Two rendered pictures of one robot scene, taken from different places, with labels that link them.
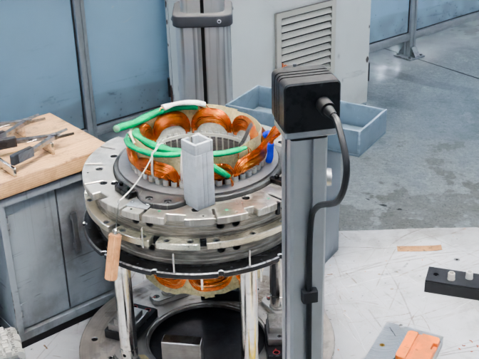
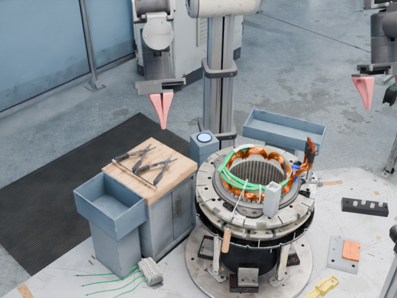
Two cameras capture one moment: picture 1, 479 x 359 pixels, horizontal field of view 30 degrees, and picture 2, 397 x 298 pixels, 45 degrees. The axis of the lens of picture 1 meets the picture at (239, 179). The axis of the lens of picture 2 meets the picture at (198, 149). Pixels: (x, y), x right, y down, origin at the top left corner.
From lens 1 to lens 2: 0.54 m
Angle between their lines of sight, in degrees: 14
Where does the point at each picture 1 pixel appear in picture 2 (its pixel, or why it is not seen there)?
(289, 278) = not seen: outside the picture
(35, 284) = (160, 235)
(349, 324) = (312, 235)
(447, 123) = (283, 55)
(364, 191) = (248, 101)
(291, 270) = not seen: outside the picture
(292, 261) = not seen: outside the picture
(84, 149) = (183, 166)
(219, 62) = (229, 93)
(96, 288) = (184, 227)
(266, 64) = (192, 33)
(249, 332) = (284, 261)
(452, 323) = (360, 230)
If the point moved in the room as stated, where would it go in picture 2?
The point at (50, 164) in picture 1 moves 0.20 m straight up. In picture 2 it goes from (171, 179) to (168, 120)
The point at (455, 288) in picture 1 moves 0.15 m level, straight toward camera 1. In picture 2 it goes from (358, 209) to (364, 244)
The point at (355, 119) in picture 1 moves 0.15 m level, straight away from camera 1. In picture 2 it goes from (309, 128) to (300, 103)
